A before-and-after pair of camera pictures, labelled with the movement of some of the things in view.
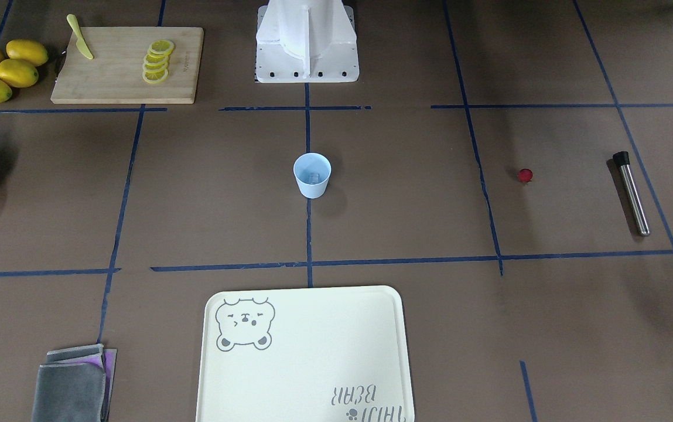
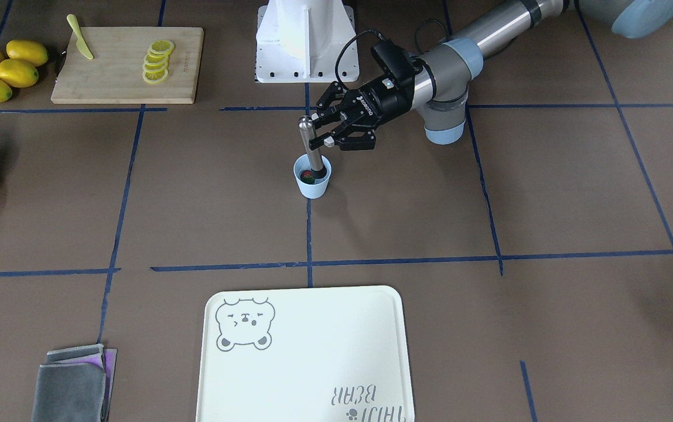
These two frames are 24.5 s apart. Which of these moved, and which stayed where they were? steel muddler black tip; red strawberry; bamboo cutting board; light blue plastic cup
Moved: steel muddler black tip; red strawberry
Stayed: light blue plastic cup; bamboo cutting board
